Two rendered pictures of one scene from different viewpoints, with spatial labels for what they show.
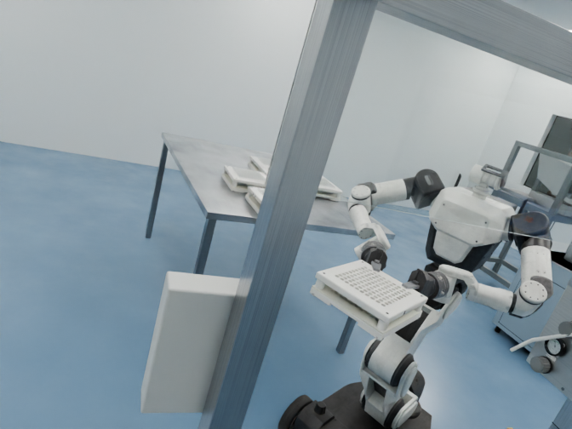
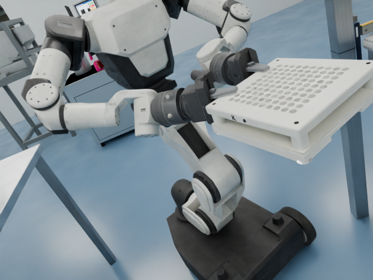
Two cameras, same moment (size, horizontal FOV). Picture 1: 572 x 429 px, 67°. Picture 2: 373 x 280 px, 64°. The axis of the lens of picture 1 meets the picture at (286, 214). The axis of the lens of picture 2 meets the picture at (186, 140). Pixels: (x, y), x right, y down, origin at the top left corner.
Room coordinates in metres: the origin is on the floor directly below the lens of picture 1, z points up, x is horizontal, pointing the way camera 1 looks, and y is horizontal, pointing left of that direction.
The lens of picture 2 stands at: (1.09, 0.28, 1.29)
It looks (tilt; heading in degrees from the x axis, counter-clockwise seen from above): 28 degrees down; 299
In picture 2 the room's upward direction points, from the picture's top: 23 degrees counter-clockwise
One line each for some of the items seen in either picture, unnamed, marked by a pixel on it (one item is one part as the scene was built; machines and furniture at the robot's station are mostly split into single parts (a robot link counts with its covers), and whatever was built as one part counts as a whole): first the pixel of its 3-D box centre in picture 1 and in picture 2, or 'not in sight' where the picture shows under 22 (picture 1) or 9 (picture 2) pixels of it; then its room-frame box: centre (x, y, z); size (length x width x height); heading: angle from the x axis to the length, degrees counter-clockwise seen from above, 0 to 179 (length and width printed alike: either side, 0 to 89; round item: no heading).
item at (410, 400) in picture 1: (388, 400); (208, 209); (1.67, -0.69, 0.28); 0.21 x 0.20 x 0.13; 143
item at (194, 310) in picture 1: (201, 345); not in sight; (0.66, 0.08, 1.03); 0.17 x 0.06 x 0.26; 112
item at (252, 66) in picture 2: (410, 283); (257, 66); (1.22, -0.42, 1.04); 0.06 x 0.03 x 0.02; 135
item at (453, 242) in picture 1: (469, 226); (127, 39); (1.70, -0.72, 1.15); 0.34 x 0.30 x 0.36; 53
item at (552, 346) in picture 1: (555, 346); not in sight; (0.80, -0.59, 1.17); 0.04 x 0.01 x 0.04; 22
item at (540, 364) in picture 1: (541, 362); not in sight; (0.80, -0.59, 1.13); 0.03 x 0.02 x 0.05; 22
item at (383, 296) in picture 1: (372, 287); (286, 89); (1.16, -0.30, 1.02); 0.25 x 0.24 x 0.02; 53
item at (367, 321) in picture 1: (367, 301); (290, 109); (1.16, -0.30, 0.97); 0.24 x 0.24 x 0.02; 53
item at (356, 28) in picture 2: not in sight; (358, 50); (0.95, -0.88, 0.84); 0.02 x 0.01 x 0.20; 22
